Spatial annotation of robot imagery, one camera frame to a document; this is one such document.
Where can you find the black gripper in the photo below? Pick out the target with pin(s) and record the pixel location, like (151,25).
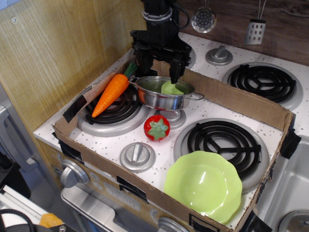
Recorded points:
(161,42)

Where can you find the green toy broccoli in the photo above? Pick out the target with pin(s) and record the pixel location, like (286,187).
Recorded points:
(170,89)

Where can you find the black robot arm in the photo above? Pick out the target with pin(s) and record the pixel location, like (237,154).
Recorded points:
(159,11)

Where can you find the small steel pan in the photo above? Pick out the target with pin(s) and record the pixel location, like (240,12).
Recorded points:
(166,96)

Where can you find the orange toy carrot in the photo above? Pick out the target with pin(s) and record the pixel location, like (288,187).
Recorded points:
(114,89)

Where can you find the silver rear stovetop knob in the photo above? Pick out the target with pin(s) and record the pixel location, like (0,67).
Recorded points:
(219,56)

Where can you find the hanging silver strainer ladle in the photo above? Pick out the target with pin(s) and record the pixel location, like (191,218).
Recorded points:
(204,19)

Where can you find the front left black burner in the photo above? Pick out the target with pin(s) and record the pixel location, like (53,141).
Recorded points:
(124,115)

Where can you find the red toy tomato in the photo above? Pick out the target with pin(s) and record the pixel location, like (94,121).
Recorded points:
(156,128)

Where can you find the silver front stovetop knob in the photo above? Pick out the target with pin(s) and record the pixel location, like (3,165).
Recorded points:
(137,157)

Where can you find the hanging silver grater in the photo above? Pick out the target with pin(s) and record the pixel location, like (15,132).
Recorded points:
(256,27)

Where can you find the rear right black burner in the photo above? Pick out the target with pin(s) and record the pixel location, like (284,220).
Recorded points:
(267,80)

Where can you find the front right black burner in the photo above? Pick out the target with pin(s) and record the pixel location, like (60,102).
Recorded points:
(234,141)

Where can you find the brown cardboard fence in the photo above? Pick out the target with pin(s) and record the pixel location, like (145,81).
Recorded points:
(143,193)

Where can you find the light green plastic bowl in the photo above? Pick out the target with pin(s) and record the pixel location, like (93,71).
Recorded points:
(206,183)

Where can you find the silver left oven knob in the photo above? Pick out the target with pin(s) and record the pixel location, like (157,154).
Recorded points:
(73,174)

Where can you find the silver oven knob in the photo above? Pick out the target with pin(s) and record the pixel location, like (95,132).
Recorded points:
(73,174)
(166,224)

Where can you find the silver right oven knob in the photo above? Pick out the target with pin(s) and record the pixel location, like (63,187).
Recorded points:
(166,224)

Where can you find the steel sink basin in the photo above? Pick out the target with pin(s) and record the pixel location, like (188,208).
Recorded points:
(287,188)

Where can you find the silver oven door handle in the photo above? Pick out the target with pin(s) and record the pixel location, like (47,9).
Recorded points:
(97,213)

